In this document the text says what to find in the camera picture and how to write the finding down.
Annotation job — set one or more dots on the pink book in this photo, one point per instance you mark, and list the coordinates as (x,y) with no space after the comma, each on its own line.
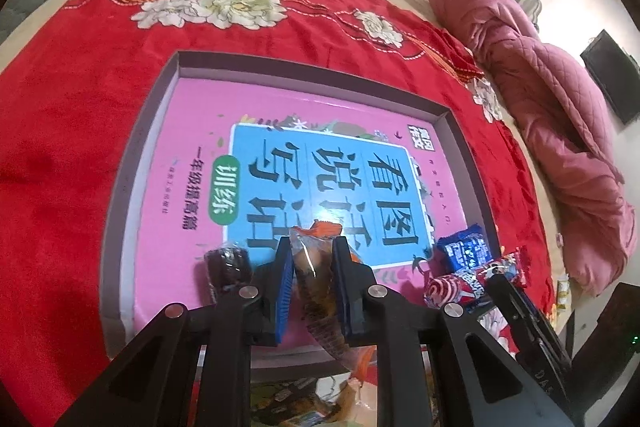
(200,117)

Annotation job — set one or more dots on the dark brown snack packet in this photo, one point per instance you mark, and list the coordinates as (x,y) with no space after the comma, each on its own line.
(225,264)

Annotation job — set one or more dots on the orange snack packet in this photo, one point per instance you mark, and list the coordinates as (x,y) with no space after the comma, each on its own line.
(312,267)

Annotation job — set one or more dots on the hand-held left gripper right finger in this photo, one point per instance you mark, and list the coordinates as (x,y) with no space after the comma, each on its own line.
(346,292)

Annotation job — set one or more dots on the metal rack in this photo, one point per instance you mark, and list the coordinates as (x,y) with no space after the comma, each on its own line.
(525,2)

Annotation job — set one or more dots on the pink quilt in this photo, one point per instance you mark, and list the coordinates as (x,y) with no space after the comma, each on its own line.
(550,107)

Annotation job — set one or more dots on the grey cardboard box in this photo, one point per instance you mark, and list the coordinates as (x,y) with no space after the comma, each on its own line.
(150,117)

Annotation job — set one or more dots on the black television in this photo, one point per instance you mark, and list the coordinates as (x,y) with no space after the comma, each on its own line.
(612,77)

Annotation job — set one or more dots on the red floral blanket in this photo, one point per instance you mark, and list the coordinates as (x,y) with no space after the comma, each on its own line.
(75,107)

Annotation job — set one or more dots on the red and blue candy packet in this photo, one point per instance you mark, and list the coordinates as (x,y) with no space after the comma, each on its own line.
(450,289)

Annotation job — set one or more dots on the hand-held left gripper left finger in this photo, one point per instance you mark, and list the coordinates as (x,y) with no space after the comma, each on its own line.
(284,292)

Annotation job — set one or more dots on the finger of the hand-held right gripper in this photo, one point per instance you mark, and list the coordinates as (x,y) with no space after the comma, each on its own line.
(520,312)

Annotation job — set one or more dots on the blue snack packet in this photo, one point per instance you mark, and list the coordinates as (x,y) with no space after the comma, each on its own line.
(465,252)

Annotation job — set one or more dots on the small pale packet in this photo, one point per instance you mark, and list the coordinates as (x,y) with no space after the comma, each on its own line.
(562,292)

